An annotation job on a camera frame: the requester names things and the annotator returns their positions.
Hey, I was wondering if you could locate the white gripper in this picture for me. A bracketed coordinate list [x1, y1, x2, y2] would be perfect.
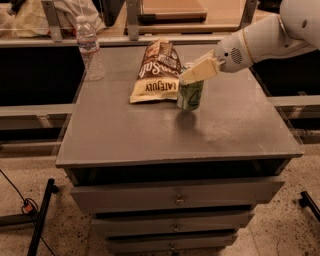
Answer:
[179, 30, 253, 85]

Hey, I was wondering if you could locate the green soda can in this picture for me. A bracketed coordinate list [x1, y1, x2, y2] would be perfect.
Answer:
[177, 77, 204, 111]

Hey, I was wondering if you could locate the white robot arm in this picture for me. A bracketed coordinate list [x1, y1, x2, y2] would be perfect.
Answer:
[179, 0, 320, 85]

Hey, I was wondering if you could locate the brown chip bag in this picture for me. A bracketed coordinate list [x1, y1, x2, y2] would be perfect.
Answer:
[129, 38, 181, 104]

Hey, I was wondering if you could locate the cream cloth bag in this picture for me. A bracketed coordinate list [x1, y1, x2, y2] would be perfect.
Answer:
[0, 0, 106, 38]

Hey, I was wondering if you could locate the clear plastic water bottle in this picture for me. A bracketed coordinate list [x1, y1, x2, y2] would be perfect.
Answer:
[76, 16, 105, 81]

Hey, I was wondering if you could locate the grey drawer cabinet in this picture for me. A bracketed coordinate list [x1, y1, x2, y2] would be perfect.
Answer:
[56, 47, 302, 243]

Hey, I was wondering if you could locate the middle grey drawer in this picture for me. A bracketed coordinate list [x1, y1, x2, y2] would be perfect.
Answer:
[92, 210, 254, 237]

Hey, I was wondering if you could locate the grey drawer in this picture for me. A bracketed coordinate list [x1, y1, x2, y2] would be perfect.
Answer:
[92, 210, 254, 237]
[71, 177, 284, 213]
[107, 232, 237, 254]

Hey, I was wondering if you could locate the black stand leg right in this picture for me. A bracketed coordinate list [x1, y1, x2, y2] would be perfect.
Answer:
[299, 191, 320, 222]

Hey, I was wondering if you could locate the black stand leg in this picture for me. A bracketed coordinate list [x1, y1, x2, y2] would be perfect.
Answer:
[299, 191, 320, 222]
[27, 178, 59, 256]

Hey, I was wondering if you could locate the top grey drawer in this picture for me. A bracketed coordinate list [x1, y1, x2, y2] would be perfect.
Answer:
[71, 177, 284, 213]

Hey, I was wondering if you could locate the bottom grey drawer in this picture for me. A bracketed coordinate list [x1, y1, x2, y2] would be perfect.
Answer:
[107, 232, 237, 254]

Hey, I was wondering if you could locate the black stand leg left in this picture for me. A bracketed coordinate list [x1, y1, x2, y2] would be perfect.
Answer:
[27, 178, 59, 256]

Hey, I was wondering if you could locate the black floor cable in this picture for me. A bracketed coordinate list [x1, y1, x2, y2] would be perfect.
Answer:
[0, 169, 58, 256]

